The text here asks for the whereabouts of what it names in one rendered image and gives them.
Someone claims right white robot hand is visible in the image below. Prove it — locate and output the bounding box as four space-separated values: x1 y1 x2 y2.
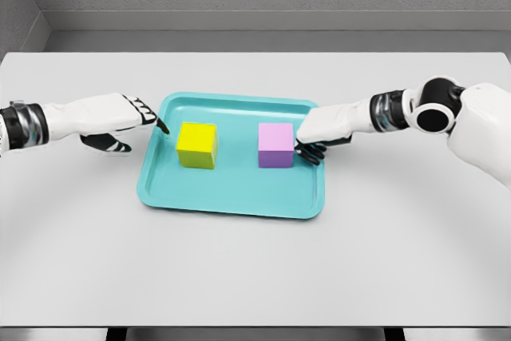
294 103 354 165

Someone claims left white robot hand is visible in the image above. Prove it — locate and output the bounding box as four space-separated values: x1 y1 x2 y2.
73 92 171 154

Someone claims pink purple cube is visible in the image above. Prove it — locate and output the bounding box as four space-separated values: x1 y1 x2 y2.
257 121 296 169

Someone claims yellow cube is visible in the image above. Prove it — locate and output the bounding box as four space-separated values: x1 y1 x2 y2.
176 121 220 170

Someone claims teal rectangular tray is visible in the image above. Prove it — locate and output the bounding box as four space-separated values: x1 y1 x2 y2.
136 91 327 221

